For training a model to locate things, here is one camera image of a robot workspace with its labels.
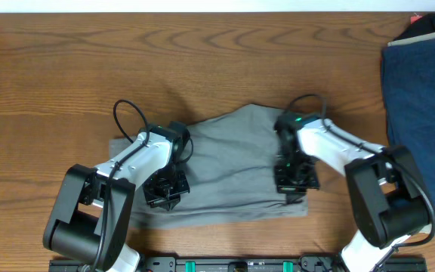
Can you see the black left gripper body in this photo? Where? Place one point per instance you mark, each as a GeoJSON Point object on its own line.
{"type": "Point", "coordinates": [167, 193]}

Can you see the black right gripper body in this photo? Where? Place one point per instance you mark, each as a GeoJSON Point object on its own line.
{"type": "Point", "coordinates": [296, 183]}

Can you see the grey shorts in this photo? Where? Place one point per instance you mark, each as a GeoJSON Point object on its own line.
{"type": "Point", "coordinates": [230, 175]}

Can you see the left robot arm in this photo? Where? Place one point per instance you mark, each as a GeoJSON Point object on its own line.
{"type": "Point", "coordinates": [90, 218]}

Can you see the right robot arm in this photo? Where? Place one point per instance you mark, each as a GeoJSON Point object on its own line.
{"type": "Point", "coordinates": [388, 197]}

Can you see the black garment with pink tag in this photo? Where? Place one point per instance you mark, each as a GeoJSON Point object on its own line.
{"type": "Point", "coordinates": [422, 26]}

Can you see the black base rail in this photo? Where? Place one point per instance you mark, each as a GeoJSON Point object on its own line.
{"type": "Point", "coordinates": [240, 264]}

